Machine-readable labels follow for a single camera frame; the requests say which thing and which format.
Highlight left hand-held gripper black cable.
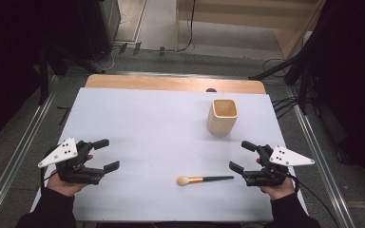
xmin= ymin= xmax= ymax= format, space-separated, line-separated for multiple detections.
xmin=39 ymin=166 xmax=60 ymax=191

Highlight black hanging cable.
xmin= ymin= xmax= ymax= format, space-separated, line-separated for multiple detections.
xmin=177 ymin=0 xmax=198 ymax=53

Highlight black stand post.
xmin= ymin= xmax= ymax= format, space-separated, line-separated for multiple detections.
xmin=39 ymin=47 xmax=50 ymax=106

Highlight dark curtain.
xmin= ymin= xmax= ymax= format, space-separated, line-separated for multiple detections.
xmin=0 ymin=0 xmax=77 ymax=151
xmin=300 ymin=0 xmax=365 ymax=194

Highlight person's right hand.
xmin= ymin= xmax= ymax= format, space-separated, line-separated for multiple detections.
xmin=256 ymin=158 xmax=296 ymax=201

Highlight white board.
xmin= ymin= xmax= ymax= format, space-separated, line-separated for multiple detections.
xmin=29 ymin=87 xmax=308 ymax=222

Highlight black cabinet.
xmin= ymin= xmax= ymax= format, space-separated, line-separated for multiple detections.
xmin=75 ymin=0 xmax=122 ymax=61

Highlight hand-held gripper black cable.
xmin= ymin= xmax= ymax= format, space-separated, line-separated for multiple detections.
xmin=39 ymin=166 xmax=60 ymax=191
xmin=285 ymin=173 xmax=340 ymax=228

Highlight light wooden shelf unit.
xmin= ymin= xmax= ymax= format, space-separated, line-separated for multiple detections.
xmin=174 ymin=0 xmax=327 ymax=61

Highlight black stand leg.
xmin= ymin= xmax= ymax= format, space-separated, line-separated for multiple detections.
xmin=48 ymin=44 xmax=107 ymax=75

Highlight right hand-held gripper black cable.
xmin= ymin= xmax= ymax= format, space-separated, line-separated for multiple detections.
xmin=285 ymin=173 xmax=340 ymax=228

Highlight bundle of black floor cables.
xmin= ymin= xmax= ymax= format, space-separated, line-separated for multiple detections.
xmin=271 ymin=96 xmax=300 ymax=120

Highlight person's left hand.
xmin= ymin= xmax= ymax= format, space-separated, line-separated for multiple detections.
xmin=47 ymin=170 xmax=93 ymax=198

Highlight beige square cup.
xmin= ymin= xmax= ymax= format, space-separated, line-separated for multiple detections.
xmin=207 ymin=98 xmax=240 ymax=137

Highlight black tripod leg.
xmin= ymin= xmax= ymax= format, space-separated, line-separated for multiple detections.
xmin=247 ymin=56 xmax=299 ymax=81

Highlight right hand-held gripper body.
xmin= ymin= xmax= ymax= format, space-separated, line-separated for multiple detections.
xmin=243 ymin=144 xmax=316 ymax=187

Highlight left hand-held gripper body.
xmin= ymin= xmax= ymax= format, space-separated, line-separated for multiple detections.
xmin=37 ymin=136 xmax=106 ymax=186

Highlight makeup brush with dark handle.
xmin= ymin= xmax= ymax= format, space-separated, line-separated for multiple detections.
xmin=176 ymin=175 xmax=235 ymax=187

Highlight metal floor rail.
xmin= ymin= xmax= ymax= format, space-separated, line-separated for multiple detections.
xmin=286 ymin=86 xmax=357 ymax=228
xmin=0 ymin=91 xmax=57 ymax=228

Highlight dark power plugs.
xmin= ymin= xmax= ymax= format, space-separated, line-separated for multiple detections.
xmin=118 ymin=41 xmax=166 ymax=57

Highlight wooden table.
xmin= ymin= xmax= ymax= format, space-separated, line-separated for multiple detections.
xmin=85 ymin=74 xmax=267 ymax=95

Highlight black tripod post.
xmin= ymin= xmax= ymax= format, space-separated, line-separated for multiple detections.
xmin=298 ymin=60 xmax=310 ymax=116

